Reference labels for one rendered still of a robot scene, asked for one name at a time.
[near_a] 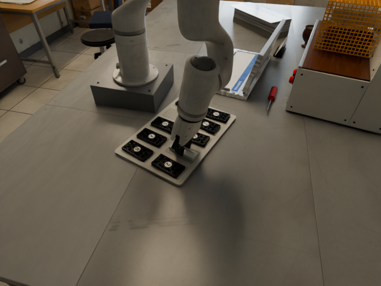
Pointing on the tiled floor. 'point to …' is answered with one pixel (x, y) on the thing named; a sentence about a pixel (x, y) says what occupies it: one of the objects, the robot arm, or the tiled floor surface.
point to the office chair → (103, 21)
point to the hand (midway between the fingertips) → (183, 146)
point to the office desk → (14, 12)
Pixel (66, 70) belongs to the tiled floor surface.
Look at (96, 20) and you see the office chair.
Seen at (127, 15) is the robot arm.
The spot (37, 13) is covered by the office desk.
